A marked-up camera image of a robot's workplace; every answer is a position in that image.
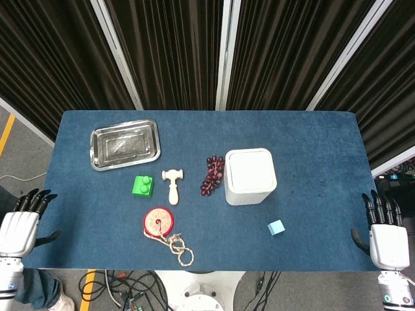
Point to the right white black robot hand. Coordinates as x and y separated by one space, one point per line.
389 243

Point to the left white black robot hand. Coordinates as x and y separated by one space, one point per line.
16 230

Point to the light blue cube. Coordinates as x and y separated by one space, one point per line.
276 227

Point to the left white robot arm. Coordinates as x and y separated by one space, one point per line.
9 278

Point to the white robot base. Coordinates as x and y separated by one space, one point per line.
201 288

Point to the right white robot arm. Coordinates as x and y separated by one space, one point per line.
394 290

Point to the white square container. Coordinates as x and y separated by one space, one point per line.
249 175

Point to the blue jeans leg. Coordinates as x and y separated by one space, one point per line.
35 288

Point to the white shoe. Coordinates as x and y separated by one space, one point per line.
63 304

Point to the blue table cloth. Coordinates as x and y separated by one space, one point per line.
308 145

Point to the green toy building block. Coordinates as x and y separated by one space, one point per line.
142 188

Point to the stainless steel tray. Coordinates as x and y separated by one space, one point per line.
124 145

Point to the black pleated curtain panel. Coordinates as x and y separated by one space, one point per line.
168 52
285 52
48 64
389 90

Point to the small wooden toy hammer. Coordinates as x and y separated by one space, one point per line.
173 191

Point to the bunch of dark red grapes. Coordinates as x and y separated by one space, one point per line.
212 178

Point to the white partition frame post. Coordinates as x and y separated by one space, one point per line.
347 55
227 55
118 58

